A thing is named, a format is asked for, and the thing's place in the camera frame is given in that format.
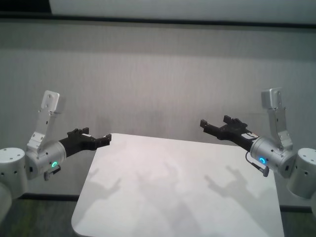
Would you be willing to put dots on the black wall board rail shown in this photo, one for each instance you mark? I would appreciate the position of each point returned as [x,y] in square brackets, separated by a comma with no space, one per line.
[158,19]

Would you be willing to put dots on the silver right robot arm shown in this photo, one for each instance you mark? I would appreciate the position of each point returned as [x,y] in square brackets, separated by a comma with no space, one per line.
[276,155]

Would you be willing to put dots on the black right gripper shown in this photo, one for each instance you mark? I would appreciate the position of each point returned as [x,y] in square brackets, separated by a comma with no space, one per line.
[234,133]

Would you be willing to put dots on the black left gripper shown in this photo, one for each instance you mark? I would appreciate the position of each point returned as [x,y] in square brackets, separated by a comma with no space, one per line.
[76,144]

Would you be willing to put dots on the white wall board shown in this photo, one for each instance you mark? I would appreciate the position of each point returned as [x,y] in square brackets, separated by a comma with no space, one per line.
[172,6]

